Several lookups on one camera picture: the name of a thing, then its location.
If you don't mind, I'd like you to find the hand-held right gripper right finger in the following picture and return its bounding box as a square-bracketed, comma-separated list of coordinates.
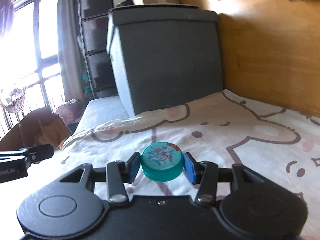
[184, 152, 272, 203]

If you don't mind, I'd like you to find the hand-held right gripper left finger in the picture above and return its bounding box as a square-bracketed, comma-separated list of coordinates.
[59, 152, 141, 203]

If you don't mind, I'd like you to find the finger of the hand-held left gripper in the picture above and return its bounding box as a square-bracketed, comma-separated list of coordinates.
[0, 144, 55, 167]

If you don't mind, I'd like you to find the teal bottle cap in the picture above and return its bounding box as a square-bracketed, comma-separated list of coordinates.
[140, 142, 185, 181]

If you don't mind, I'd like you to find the black tray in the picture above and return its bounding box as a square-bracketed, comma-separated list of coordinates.
[66, 122, 80, 133]

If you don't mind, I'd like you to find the white printed blanket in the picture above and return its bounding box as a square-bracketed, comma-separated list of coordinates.
[61, 89, 320, 240]

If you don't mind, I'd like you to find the pink cloth bundle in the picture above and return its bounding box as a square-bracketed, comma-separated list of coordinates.
[54, 99, 84, 125]

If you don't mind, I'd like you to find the hanging net basket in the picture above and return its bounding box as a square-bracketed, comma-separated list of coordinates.
[0, 85, 27, 113]

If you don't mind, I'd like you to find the grey bench cushion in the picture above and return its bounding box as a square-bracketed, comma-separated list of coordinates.
[74, 95, 130, 140]

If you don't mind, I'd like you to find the black balcony railing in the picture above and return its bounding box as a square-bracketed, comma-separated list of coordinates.
[0, 72, 67, 140]

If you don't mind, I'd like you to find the beige curtain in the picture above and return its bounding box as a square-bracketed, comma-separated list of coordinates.
[56, 0, 84, 103]

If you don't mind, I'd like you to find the grey fabric storage box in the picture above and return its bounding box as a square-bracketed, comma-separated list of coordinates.
[106, 5, 224, 118]

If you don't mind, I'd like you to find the black drawer rack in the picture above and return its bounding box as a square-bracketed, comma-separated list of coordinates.
[79, 0, 119, 99]

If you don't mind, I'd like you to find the wire rack with bottles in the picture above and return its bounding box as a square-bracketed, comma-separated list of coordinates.
[77, 35, 94, 99]

